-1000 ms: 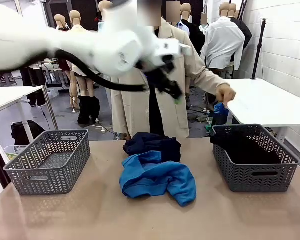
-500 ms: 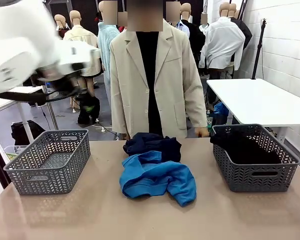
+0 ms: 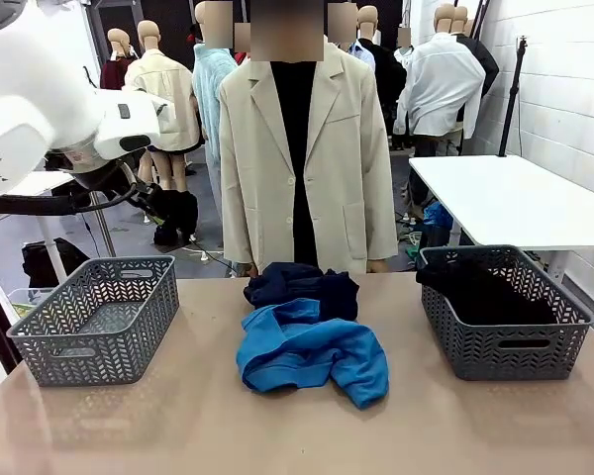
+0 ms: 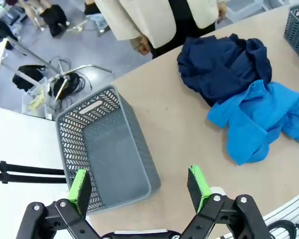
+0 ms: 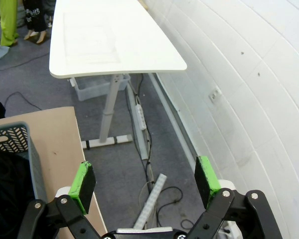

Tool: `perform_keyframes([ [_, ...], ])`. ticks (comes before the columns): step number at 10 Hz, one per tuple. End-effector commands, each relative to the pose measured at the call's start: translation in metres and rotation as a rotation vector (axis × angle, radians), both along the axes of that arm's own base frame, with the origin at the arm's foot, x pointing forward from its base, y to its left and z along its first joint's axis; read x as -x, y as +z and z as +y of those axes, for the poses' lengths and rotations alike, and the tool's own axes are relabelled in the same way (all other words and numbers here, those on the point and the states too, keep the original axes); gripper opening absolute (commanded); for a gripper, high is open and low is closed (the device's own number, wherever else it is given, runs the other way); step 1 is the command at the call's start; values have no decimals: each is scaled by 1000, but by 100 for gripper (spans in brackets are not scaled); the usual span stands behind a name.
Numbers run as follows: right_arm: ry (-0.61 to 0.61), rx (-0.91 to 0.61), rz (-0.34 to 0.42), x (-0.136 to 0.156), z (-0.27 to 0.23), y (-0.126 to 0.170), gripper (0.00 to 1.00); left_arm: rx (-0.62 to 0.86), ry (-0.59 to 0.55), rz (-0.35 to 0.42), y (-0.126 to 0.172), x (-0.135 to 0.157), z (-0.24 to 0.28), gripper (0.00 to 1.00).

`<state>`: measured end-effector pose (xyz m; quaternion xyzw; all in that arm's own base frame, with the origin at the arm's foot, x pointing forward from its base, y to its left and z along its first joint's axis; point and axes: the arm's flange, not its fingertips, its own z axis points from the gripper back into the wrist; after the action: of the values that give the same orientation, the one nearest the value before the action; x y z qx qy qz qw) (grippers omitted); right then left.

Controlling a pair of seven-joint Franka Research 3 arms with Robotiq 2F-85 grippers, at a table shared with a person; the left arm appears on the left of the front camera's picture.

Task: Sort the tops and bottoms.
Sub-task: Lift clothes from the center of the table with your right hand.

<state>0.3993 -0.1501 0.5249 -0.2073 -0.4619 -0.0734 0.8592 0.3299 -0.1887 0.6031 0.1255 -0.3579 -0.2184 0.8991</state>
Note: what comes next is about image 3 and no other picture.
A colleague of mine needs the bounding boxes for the mannequin in black coat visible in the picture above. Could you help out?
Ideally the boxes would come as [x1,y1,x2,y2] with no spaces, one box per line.
[348,5,408,150]

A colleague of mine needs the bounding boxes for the mannequin in pale green shirt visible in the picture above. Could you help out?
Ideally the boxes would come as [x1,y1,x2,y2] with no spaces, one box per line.
[395,27,415,66]

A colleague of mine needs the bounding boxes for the blue plastic bag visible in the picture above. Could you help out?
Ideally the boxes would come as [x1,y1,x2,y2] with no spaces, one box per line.
[422,201,454,243]

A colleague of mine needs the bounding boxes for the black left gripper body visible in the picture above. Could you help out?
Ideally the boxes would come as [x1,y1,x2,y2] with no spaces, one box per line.
[130,183,163,219]

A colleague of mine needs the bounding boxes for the tall black light stand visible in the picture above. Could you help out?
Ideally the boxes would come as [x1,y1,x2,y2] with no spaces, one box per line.
[497,35,532,158]

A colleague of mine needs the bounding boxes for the mannequin in red jacket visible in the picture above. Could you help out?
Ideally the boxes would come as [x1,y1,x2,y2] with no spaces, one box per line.
[234,22,252,66]

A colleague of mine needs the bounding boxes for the bright blue shirt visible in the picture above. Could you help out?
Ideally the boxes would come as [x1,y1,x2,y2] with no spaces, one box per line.
[236,298,392,411]

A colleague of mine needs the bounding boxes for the black bag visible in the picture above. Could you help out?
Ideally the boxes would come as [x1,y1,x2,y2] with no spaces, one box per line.
[22,237,93,290]

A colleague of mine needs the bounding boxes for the mannequin in black jacket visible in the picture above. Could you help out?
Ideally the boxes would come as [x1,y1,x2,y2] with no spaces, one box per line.
[452,5,500,100]

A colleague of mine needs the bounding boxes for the large white table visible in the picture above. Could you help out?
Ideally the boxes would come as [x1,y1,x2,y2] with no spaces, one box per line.
[408,154,594,286]

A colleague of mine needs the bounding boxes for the mannequin in white shirt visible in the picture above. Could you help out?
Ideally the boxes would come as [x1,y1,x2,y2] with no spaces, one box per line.
[393,3,487,157]

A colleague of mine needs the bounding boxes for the person's left forearm beige sleeve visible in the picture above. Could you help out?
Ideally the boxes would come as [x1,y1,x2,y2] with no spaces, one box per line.
[368,192,400,263]

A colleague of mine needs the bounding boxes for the person's right forearm beige sleeve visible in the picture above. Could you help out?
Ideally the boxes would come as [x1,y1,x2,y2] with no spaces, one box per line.
[220,192,251,268]

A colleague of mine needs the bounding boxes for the person in beige blazer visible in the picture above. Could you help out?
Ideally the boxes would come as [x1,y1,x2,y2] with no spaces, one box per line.
[219,0,400,277]

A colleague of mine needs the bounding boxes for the black bunched trousers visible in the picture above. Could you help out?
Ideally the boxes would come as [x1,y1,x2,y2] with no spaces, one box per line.
[152,189,200,247]

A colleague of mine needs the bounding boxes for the grey plastic woven-pattern basket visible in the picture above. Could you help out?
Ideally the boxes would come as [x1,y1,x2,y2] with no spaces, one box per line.
[415,244,594,382]
[6,255,180,388]

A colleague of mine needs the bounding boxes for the black garment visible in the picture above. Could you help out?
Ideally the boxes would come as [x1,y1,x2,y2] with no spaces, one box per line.
[415,261,558,327]

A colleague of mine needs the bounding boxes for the mannequin in maroon top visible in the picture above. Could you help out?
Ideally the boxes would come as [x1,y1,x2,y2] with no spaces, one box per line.
[100,28,140,91]

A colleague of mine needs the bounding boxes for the mannequin in light blue fleece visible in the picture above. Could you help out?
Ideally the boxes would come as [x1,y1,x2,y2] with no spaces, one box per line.
[191,2,239,254]

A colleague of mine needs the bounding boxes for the mannequin in cream jacket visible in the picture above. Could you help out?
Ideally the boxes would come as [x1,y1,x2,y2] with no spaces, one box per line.
[122,20,203,192]

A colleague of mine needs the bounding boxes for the clear plastic bin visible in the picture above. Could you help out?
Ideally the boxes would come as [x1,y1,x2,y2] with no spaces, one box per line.
[7,288,49,321]

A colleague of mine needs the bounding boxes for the small white table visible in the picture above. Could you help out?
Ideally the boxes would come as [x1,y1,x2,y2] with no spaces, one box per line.
[0,170,116,286]

